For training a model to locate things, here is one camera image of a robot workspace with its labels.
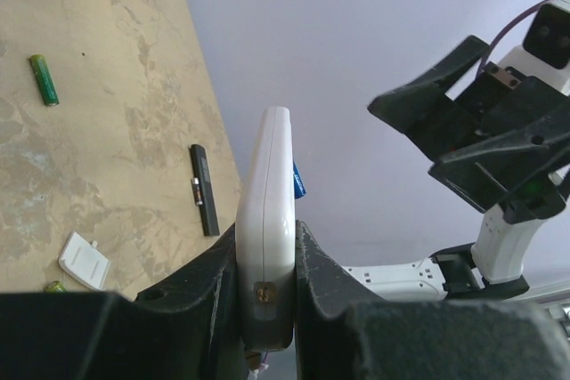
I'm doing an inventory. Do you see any blue battery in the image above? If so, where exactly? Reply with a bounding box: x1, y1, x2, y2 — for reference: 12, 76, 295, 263
293, 163, 306, 199

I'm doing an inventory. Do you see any white battery cover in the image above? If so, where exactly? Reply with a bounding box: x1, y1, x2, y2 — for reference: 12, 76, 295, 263
58, 231, 110, 291

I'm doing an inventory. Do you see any brown small battery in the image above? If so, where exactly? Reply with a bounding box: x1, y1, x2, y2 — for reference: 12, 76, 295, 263
191, 177, 203, 206

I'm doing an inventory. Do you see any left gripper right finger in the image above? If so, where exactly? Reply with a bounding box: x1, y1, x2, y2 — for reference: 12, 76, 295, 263
295, 222, 569, 379

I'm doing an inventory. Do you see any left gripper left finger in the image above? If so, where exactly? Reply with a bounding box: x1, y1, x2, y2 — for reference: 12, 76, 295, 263
1, 228, 248, 379

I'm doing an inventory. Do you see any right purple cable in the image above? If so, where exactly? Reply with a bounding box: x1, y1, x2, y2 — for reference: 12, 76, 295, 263
475, 0, 547, 83

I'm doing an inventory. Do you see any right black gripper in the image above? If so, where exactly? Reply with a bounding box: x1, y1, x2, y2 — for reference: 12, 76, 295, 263
368, 36, 569, 214

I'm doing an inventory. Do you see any black remote control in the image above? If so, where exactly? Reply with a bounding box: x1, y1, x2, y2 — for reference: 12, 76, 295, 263
189, 144, 220, 237

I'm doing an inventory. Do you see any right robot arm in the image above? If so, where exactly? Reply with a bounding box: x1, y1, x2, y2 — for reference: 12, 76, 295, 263
347, 36, 569, 302

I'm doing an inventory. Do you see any white remote control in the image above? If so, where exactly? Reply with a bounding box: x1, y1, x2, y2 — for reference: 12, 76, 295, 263
235, 106, 296, 352

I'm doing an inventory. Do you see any green battery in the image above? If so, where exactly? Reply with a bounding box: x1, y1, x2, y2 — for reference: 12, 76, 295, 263
29, 54, 60, 107
44, 280, 67, 293

